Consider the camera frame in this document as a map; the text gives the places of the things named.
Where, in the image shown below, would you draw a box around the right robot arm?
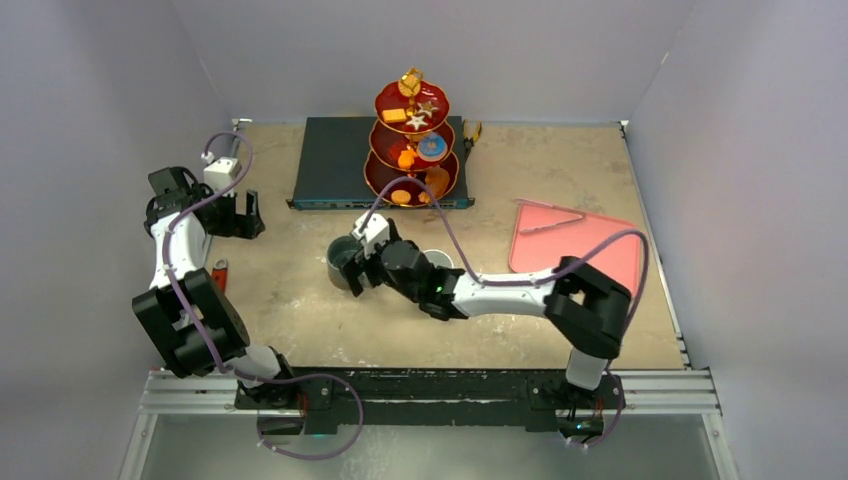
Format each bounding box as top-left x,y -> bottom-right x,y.
339,215 -> 632,407

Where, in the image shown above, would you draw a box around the white iced star cookie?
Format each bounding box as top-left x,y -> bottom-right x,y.
405,115 -> 429,131

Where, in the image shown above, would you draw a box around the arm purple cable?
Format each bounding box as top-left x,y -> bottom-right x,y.
160,131 -> 366,463
357,175 -> 652,450

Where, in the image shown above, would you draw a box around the square yellow biscuit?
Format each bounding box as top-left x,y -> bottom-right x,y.
380,108 -> 408,124

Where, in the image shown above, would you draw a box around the red three-tier cake stand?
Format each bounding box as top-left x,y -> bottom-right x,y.
363,67 -> 460,208

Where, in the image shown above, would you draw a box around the red handled adjustable wrench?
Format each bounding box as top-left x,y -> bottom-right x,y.
211,259 -> 229,292

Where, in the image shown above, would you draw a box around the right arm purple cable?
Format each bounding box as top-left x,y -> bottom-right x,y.
357,175 -> 652,450

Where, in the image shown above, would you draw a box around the round biscuit tray corner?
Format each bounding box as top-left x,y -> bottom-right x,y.
397,73 -> 422,98

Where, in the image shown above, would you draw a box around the brown baked bread piece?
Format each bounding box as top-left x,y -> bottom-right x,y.
424,167 -> 452,199

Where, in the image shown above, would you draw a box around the grey ceramic mug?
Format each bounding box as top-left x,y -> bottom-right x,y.
325,235 -> 364,291

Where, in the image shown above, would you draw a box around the aluminium frame rail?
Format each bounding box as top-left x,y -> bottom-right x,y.
138,370 -> 721,415

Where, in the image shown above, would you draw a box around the blue frosted donut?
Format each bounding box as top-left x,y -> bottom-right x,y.
416,132 -> 448,163

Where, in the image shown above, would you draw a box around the orange fish shaped cake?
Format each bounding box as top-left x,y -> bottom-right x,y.
397,148 -> 418,171

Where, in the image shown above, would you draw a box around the dark network switch box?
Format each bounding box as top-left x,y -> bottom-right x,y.
287,116 -> 476,210

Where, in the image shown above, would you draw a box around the pink serving tray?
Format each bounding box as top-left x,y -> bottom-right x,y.
508,205 -> 642,293

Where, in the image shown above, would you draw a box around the brown centred star cookie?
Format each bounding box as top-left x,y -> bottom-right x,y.
416,101 -> 439,118

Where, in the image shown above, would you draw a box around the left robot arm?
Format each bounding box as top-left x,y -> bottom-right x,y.
132,167 -> 298,409

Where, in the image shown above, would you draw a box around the white ceramic mug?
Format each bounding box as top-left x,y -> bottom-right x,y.
423,249 -> 454,269

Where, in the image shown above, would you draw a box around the round biscuit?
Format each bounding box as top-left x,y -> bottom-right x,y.
390,189 -> 412,205

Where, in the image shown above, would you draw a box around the pink silicone metal tongs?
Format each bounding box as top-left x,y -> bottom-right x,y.
515,198 -> 586,234

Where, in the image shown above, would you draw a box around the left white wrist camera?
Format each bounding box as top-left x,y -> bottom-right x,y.
201,152 -> 242,196

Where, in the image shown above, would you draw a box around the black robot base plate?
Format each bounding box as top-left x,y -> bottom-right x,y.
234,367 -> 625,435

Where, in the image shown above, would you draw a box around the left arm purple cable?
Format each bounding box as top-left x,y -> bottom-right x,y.
160,131 -> 366,463

